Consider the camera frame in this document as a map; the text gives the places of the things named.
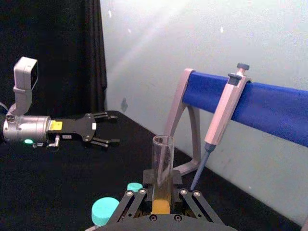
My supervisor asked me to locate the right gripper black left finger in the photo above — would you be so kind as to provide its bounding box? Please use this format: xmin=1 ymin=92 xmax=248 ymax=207
xmin=109 ymin=169 xmax=154 ymax=224

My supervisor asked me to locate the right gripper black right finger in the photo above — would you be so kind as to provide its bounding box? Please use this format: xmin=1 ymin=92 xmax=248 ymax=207
xmin=171 ymin=169 xmax=226 ymax=224

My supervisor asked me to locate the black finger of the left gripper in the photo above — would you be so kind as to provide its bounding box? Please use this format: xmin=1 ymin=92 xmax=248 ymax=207
xmin=92 ymin=111 xmax=118 ymax=122
xmin=90 ymin=137 xmax=121 ymax=148

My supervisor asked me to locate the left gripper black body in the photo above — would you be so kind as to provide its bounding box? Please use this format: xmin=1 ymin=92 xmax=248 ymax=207
xmin=47 ymin=113 xmax=97 ymax=142

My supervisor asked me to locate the clear tube with orange liquid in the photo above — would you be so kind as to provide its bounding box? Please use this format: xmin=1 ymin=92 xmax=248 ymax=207
xmin=152 ymin=134 xmax=175 ymax=215

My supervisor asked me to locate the small teal capped bottle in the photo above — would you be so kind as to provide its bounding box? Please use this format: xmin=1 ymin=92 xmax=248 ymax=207
xmin=127 ymin=182 xmax=142 ymax=193

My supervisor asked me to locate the large teal capped bottle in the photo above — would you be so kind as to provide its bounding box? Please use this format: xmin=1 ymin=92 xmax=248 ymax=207
xmin=91 ymin=197 xmax=120 ymax=228

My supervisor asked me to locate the black table cloth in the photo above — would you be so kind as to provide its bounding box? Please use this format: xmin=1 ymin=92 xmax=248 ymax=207
xmin=0 ymin=110 xmax=303 ymax=231

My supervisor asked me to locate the black curtain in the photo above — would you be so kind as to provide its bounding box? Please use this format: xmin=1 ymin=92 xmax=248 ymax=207
xmin=0 ymin=0 xmax=108 ymax=118

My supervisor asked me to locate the grey pipette with blue tip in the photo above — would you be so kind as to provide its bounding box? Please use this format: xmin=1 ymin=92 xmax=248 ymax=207
xmin=190 ymin=63 xmax=252 ymax=192

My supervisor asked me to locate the grey stand with blue bar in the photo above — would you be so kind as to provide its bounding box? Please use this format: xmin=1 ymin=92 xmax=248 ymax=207
xmin=165 ymin=68 xmax=308 ymax=176

